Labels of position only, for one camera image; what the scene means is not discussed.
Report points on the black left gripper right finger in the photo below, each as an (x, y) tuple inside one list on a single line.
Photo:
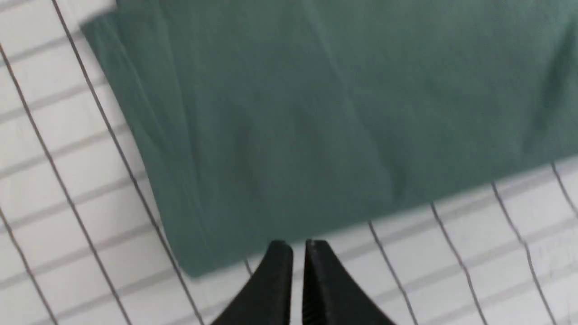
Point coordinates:
[(330, 295)]

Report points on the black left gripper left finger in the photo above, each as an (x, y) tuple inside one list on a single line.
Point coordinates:
[(266, 298)]

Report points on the white grid-pattern table cloth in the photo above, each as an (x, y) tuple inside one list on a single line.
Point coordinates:
[(82, 242)]

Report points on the green long-sleeve top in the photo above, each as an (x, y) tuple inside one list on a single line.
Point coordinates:
[(284, 119)]

